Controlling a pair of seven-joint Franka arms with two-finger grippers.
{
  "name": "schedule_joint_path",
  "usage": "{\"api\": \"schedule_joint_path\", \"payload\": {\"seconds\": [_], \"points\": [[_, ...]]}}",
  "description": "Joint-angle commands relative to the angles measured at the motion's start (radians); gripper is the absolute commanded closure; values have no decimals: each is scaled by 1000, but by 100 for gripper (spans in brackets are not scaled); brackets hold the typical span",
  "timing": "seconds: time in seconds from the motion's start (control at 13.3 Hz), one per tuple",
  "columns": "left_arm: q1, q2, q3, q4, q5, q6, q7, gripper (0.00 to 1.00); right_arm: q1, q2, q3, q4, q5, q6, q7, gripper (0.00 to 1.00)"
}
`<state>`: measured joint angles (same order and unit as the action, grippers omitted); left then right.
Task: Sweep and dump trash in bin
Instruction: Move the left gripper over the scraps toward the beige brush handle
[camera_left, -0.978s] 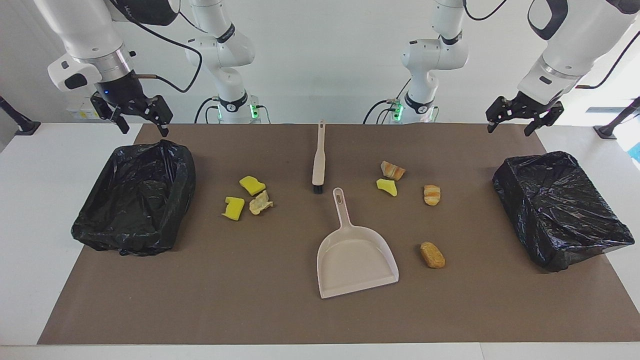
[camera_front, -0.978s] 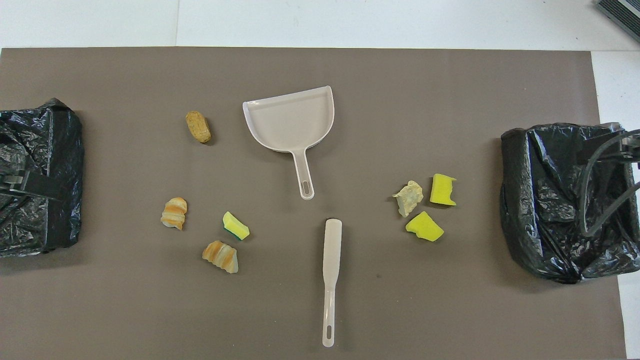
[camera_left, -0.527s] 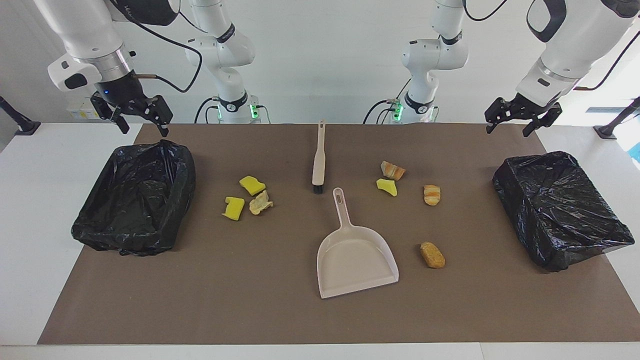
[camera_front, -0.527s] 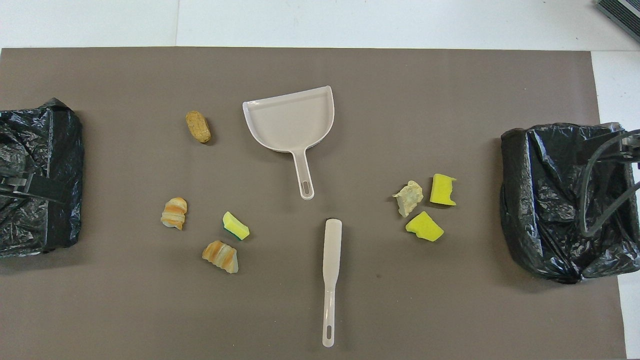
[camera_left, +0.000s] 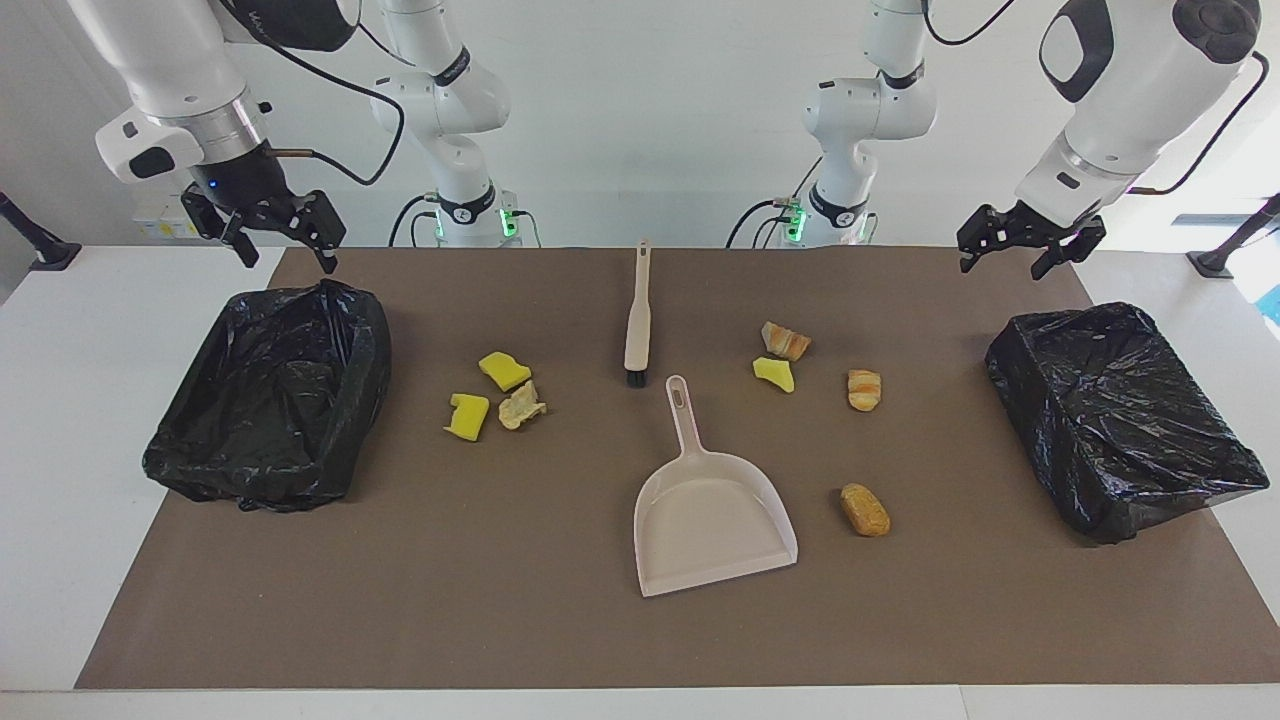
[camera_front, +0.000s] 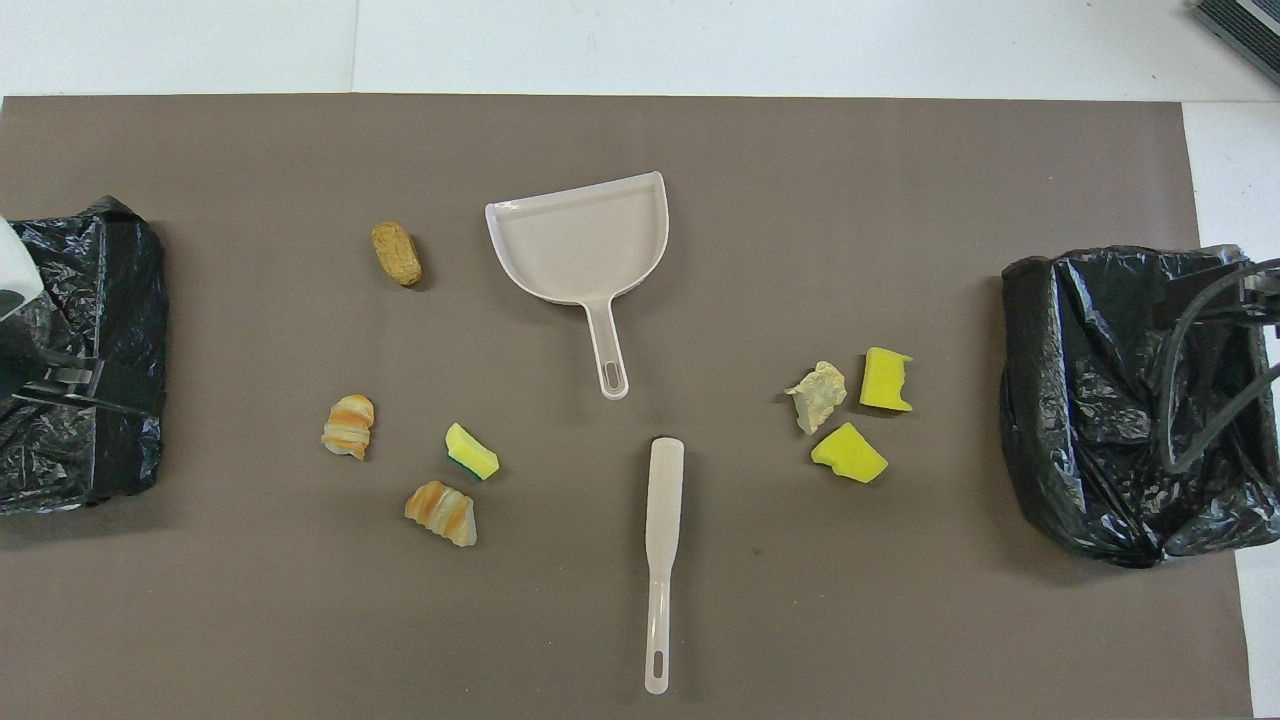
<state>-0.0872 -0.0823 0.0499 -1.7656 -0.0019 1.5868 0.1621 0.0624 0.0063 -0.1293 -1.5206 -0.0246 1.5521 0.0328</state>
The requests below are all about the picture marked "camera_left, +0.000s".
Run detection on long orange-striped croissant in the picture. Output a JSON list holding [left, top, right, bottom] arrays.
[[761, 321, 812, 362]]

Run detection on notched yellow sponge piece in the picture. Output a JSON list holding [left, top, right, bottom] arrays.
[[444, 393, 491, 442]]

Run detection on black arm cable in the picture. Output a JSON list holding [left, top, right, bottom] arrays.
[[220, 0, 407, 188], [1130, 50, 1271, 196]]

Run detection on brown bread roll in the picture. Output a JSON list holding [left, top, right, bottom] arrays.
[[840, 483, 891, 538]]

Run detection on black base cable bundle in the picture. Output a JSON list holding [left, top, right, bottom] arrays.
[[725, 195, 801, 249], [388, 193, 543, 249]]

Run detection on crumpled beige scrap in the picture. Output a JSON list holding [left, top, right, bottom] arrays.
[[498, 380, 548, 432]]

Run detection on black camera stand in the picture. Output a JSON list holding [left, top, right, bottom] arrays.
[[1186, 193, 1280, 280], [0, 190, 83, 273]]

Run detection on wedge-shaped yellow sponge piece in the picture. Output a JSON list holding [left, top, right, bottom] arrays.
[[478, 351, 533, 393]]

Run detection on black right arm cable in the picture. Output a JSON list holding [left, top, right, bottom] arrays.
[[220, 0, 407, 188]]

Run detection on brown table mat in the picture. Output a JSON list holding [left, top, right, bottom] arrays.
[[75, 247, 1280, 691]]

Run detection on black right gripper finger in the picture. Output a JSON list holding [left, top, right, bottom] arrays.
[[298, 190, 348, 275], [181, 186, 259, 269]]

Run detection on beige plastic dustpan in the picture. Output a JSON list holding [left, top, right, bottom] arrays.
[[633, 375, 799, 599]]

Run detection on beige hand brush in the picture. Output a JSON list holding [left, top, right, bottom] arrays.
[[624, 240, 653, 389]]

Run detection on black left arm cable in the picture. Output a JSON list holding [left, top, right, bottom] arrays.
[[1130, 50, 1271, 196]]

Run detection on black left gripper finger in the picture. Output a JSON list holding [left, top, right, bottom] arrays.
[[1030, 238, 1088, 282], [957, 205, 1013, 274]]

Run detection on black bag-lined trash bin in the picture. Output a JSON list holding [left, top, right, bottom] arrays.
[[142, 279, 393, 514], [985, 302, 1271, 546]]

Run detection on white wall boxes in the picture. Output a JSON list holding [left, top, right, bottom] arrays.
[[133, 192, 201, 241]]

